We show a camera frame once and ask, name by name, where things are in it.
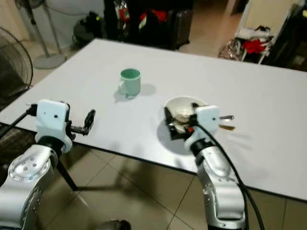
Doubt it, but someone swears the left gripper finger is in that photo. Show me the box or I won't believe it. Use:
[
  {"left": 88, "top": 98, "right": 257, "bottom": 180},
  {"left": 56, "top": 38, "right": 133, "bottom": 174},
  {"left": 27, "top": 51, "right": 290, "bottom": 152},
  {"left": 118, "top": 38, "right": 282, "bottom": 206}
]
[{"left": 84, "top": 109, "right": 97, "bottom": 134}]

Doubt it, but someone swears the white ceramic bowl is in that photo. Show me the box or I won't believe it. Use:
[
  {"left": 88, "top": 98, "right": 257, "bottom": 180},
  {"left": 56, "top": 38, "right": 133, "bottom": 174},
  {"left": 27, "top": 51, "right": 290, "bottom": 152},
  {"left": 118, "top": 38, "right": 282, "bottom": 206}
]
[{"left": 164, "top": 96, "right": 210, "bottom": 139}]

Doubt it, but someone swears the beige lump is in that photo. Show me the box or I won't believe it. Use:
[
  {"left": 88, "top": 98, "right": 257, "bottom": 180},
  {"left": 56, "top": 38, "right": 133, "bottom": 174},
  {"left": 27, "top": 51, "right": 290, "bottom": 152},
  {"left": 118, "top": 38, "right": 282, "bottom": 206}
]
[{"left": 174, "top": 113, "right": 192, "bottom": 133}]

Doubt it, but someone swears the black metal table leg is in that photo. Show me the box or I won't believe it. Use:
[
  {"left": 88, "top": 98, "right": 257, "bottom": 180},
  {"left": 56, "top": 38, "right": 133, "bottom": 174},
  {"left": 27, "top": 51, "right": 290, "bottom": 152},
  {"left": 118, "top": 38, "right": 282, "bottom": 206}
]
[{"left": 55, "top": 160, "right": 79, "bottom": 192}]

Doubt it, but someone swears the green ceramic mug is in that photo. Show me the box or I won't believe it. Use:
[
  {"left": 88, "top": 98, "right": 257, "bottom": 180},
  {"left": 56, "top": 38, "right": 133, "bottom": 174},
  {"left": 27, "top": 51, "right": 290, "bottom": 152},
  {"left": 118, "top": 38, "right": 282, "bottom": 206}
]
[{"left": 118, "top": 68, "right": 142, "bottom": 99}]

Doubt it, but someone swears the patterned brown bag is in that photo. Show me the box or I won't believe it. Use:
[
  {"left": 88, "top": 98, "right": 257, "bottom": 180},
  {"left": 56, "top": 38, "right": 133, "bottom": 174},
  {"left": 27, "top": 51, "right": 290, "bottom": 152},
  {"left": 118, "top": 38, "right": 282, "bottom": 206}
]
[{"left": 218, "top": 38, "right": 245, "bottom": 61}]

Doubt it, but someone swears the black suitcase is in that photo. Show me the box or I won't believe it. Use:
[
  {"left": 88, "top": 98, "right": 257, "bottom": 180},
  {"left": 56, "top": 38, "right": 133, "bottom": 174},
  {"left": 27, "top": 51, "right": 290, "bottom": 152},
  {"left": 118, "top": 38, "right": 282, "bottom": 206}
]
[{"left": 172, "top": 8, "right": 193, "bottom": 49}]

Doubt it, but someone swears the red garment on chair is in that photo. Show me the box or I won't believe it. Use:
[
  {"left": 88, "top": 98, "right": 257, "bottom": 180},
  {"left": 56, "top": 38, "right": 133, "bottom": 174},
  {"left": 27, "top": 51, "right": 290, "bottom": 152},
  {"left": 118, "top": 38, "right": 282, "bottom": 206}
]
[{"left": 242, "top": 39, "right": 270, "bottom": 55}]

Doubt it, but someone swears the large black floor fan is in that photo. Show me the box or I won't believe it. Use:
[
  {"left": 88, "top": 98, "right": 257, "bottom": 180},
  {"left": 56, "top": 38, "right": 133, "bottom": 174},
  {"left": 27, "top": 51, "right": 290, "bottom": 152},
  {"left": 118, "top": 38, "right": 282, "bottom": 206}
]
[{"left": 0, "top": 27, "right": 34, "bottom": 109}]

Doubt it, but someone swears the black backpack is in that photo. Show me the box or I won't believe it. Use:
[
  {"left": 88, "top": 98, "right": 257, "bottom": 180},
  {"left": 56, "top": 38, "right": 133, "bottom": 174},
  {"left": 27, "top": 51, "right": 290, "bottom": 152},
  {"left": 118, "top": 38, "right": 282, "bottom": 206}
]
[{"left": 73, "top": 11, "right": 104, "bottom": 46}]

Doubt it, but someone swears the white crumpled cloth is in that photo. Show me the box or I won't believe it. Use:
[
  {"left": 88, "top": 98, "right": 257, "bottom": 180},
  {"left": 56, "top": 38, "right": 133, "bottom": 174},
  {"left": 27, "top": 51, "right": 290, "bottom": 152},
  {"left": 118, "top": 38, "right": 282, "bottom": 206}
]
[{"left": 236, "top": 26, "right": 275, "bottom": 42}]

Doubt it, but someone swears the red hanging cloth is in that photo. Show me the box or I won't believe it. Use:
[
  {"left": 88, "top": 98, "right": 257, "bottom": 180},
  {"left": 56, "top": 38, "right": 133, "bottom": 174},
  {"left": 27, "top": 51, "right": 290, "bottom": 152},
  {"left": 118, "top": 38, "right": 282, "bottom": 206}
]
[{"left": 139, "top": 9, "right": 168, "bottom": 30}]

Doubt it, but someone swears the dark robot foot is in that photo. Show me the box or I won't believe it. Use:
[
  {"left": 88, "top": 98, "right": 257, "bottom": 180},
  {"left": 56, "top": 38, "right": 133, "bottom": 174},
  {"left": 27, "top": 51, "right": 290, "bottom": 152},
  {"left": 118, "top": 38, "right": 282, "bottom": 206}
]
[{"left": 95, "top": 219, "right": 131, "bottom": 230}]

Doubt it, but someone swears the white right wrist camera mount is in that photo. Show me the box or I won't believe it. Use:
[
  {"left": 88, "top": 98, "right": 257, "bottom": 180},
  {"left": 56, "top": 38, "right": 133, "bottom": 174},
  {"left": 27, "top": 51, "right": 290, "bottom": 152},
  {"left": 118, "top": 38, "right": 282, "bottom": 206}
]
[{"left": 184, "top": 105, "right": 220, "bottom": 145}]

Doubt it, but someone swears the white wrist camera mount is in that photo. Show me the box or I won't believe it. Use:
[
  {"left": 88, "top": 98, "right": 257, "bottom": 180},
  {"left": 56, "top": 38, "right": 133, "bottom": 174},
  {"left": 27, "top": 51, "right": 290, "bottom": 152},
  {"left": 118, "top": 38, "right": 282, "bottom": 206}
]
[
  {"left": 184, "top": 105, "right": 220, "bottom": 145},
  {"left": 35, "top": 99, "right": 70, "bottom": 146}
]

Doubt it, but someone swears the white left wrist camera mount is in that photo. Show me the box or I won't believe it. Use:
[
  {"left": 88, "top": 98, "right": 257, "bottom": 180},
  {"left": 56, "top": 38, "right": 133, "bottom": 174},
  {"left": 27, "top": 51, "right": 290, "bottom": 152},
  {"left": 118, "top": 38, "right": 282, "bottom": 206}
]
[{"left": 35, "top": 99, "right": 70, "bottom": 146}]

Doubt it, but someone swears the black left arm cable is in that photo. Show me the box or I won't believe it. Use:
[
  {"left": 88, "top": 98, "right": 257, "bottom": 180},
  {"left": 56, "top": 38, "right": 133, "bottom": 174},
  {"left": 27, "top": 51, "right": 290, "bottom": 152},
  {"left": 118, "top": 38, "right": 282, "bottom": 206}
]
[{"left": 0, "top": 104, "right": 39, "bottom": 139}]

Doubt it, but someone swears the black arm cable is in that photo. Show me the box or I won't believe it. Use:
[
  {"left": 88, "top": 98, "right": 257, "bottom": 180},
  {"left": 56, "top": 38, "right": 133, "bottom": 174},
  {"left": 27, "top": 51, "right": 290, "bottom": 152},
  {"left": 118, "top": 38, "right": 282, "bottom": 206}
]
[
  {"left": 0, "top": 104, "right": 39, "bottom": 139},
  {"left": 191, "top": 124, "right": 265, "bottom": 230}
]

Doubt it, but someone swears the grey pedestal fan stand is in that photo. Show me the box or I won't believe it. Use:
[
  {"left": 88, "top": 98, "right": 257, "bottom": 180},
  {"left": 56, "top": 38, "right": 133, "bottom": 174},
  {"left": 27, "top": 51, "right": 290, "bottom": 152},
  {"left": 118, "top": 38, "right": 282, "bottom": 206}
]
[{"left": 17, "top": 0, "right": 67, "bottom": 69}]

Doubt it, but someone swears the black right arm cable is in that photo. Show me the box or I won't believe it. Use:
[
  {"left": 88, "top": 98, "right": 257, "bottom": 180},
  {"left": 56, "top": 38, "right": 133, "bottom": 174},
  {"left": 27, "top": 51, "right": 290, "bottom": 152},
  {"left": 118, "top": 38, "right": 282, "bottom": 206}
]
[{"left": 191, "top": 124, "right": 265, "bottom": 230}]

